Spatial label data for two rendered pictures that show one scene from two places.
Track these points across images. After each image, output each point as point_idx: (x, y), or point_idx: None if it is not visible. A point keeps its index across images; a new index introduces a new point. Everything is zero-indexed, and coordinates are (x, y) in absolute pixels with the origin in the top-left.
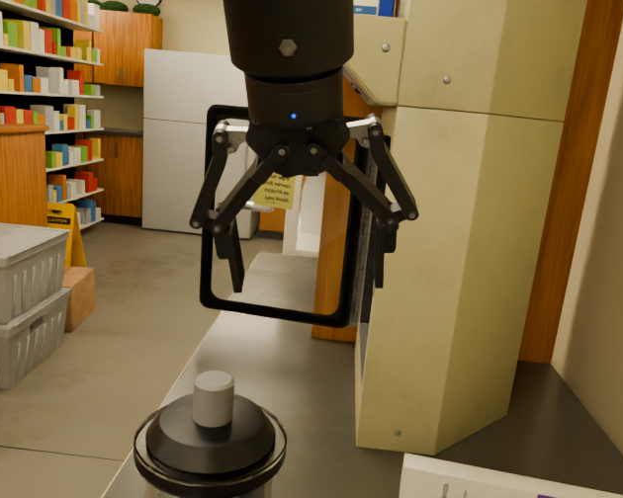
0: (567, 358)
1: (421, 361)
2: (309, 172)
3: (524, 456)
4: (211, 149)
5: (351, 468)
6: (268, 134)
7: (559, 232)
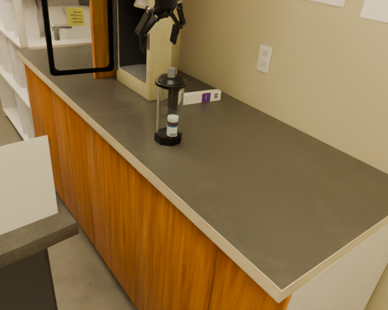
0: (178, 64)
1: (164, 68)
2: (166, 16)
3: (188, 91)
4: (45, 2)
5: (153, 105)
6: (161, 8)
7: None
